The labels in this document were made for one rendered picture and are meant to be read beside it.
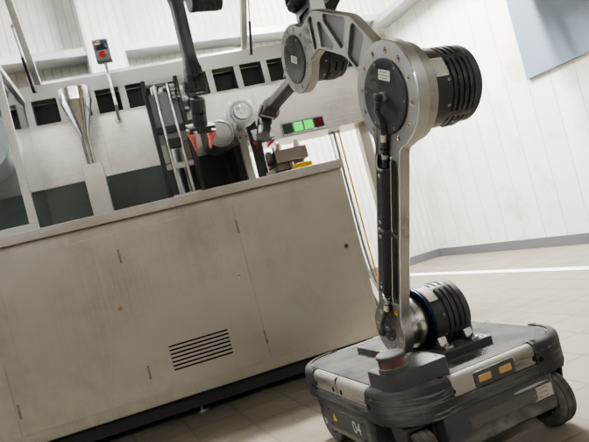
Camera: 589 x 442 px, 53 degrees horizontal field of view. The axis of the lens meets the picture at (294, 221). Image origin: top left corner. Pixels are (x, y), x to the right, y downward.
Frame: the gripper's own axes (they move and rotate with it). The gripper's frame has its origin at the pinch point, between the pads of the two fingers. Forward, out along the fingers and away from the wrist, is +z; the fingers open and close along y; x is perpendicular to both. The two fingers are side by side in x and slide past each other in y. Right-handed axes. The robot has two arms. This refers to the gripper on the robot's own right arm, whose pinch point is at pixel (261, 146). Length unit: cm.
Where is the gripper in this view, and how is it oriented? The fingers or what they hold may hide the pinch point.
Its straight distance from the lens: 283.6
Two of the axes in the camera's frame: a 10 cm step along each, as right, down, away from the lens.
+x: -3.4, -7.8, 5.2
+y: 9.4, -2.3, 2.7
